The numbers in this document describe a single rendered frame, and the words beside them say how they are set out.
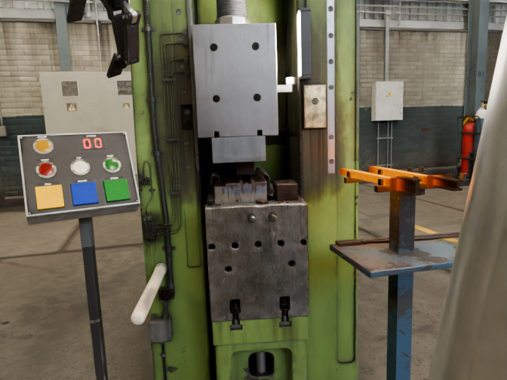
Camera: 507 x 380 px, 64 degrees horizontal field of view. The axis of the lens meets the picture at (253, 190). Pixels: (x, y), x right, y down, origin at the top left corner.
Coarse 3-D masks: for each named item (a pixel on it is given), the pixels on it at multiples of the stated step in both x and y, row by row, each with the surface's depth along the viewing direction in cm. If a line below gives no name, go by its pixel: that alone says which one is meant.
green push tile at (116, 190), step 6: (108, 180) 134; (114, 180) 135; (120, 180) 136; (126, 180) 137; (108, 186) 134; (114, 186) 134; (120, 186) 135; (126, 186) 136; (108, 192) 133; (114, 192) 134; (120, 192) 134; (126, 192) 135; (108, 198) 132; (114, 198) 133; (120, 198) 134; (126, 198) 134
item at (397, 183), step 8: (344, 168) 149; (352, 176) 141; (360, 176) 135; (368, 176) 130; (376, 176) 125; (384, 176) 124; (400, 176) 115; (408, 176) 114; (384, 184) 122; (392, 184) 116; (400, 184) 115; (408, 184) 111; (416, 184) 108; (400, 192) 114; (408, 192) 111; (416, 192) 109
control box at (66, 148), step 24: (24, 144) 129; (72, 144) 135; (120, 144) 142; (24, 168) 126; (72, 168) 132; (96, 168) 135; (120, 168) 138; (24, 192) 123; (48, 216) 125; (72, 216) 131
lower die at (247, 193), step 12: (216, 180) 171; (228, 180) 162; (240, 180) 153; (252, 180) 153; (264, 180) 157; (216, 192) 153; (228, 192) 153; (240, 192) 153; (252, 192) 154; (264, 192) 154
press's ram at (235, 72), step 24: (216, 24) 144; (240, 24) 144; (264, 24) 144; (192, 48) 145; (216, 48) 145; (240, 48) 145; (264, 48) 146; (216, 72) 146; (240, 72) 147; (264, 72) 147; (216, 96) 148; (240, 96) 148; (264, 96) 148; (216, 120) 149; (240, 120) 149; (264, 120) 150
